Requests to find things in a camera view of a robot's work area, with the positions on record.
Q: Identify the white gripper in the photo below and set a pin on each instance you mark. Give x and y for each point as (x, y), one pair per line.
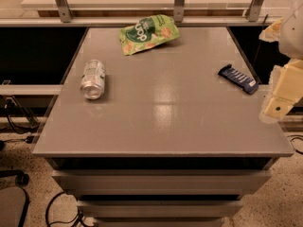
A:
(294, 37)

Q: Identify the blue rxbar blueberry bar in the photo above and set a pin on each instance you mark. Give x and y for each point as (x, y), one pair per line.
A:
(247, 84)

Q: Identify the silver green 7up can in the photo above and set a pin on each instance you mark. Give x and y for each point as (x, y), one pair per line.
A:
(93, 80)

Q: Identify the grey drawer cabinet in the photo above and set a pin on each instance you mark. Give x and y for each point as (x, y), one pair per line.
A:
(162, 109)

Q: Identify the green chip bag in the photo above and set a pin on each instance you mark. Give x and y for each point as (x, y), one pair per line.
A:
(147, 34)

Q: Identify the top grey drawer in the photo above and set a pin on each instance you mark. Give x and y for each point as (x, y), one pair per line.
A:
(161, 182)

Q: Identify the grey drawer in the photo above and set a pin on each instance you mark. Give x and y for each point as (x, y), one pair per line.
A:
(161, 182)
(159, 209)

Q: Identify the black office chair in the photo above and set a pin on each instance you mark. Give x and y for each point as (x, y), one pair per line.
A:
(14, 200)

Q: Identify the middle metal bracket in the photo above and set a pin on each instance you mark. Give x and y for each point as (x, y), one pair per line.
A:
(178, 10)

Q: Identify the left metal bracket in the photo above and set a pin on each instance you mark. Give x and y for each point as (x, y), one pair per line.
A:
(64, 11)

